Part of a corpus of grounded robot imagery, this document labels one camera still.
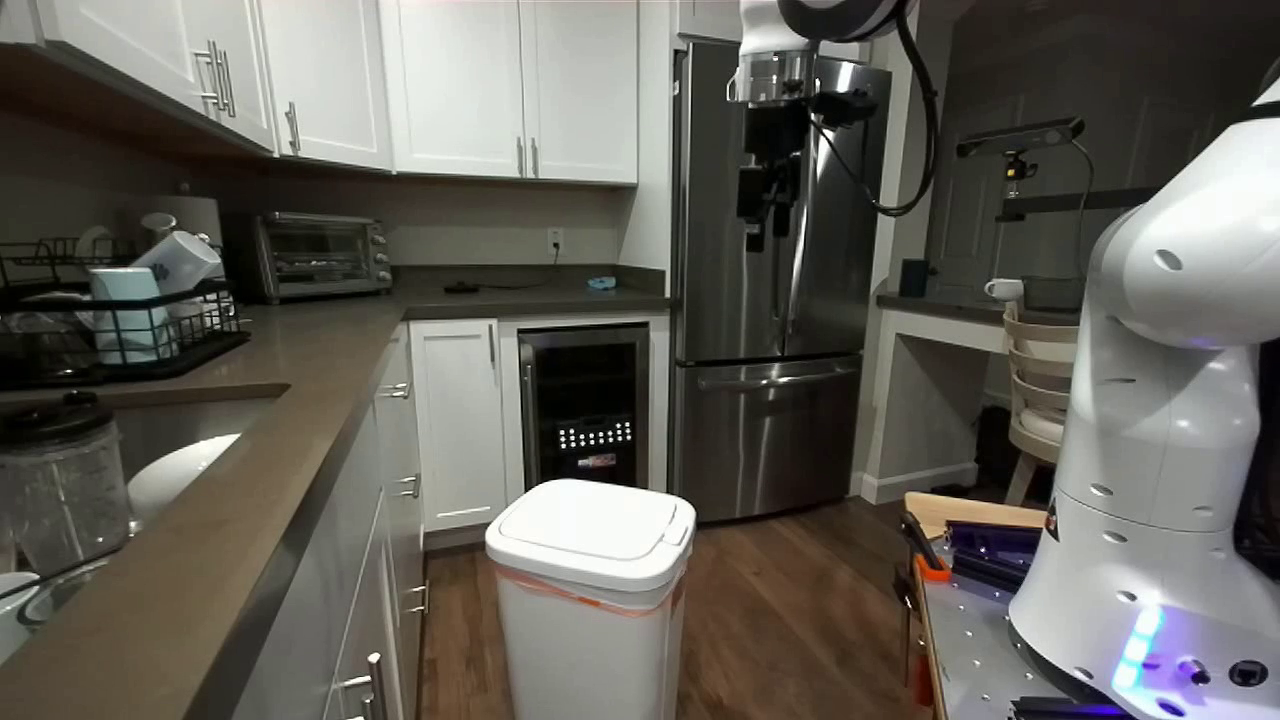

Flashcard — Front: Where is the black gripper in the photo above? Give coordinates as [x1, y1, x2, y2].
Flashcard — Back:
[738, 155, 811, 254]

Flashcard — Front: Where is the white lidded trash bin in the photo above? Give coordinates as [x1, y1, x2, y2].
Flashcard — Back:
[480, 474, 699, 720]

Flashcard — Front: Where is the stainless steel refrigerator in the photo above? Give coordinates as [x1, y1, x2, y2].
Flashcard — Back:
[669, 34, 893, 529]

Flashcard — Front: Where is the white built-in desk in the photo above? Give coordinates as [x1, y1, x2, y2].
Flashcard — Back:
[853, 293, 1088, 506]

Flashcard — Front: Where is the black glass-door wine cooler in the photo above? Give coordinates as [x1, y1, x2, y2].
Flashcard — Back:
[511, 320, 656, 493]

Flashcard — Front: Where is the white upper cabinet beside fridge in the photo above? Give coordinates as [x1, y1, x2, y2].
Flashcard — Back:
[376, 0, 645, 186]

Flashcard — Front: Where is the white slatted chair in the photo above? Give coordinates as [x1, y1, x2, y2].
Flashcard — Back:
[980, 270, 1088, 506]

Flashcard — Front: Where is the white lower cabinet beside cooler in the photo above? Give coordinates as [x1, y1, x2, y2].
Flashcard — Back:
[405, 315, 511, 541]

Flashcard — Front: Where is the metal robot cart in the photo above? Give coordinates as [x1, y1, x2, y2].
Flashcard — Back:
[897, 486, 1140, 720]

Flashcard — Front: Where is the silver toaster oven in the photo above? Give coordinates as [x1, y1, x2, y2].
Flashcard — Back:
[251, 208, 402, 305]

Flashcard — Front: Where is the white lower cabinet run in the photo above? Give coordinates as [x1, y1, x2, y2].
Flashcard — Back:
[223, 320, 431, 720]

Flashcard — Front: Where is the white upper cabinet over rack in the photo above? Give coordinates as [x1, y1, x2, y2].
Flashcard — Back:
[0, 0, 402, 176]

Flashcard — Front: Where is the steel kitchen sink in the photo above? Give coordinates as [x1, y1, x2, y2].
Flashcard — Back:
[0, 381, 293, 633]

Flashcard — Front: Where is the light blue cup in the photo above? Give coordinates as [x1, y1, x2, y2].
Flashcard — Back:
[85, 258, 177, 366]

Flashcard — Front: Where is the gray container with dark lid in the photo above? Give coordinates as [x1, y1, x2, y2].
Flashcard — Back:
[0, 391, 135, 578]

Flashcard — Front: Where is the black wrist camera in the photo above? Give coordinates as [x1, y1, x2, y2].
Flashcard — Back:
[740, 100, 817, 169]

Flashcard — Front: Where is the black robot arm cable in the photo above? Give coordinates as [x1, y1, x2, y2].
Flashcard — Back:
[801, 9, 946, 219]

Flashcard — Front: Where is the black camera on stand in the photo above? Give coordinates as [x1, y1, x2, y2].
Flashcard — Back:
[954, 110, 1093, 182]

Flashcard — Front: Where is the black wire dish rack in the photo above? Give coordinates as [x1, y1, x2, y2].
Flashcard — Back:
[0, 237, 258, 391]

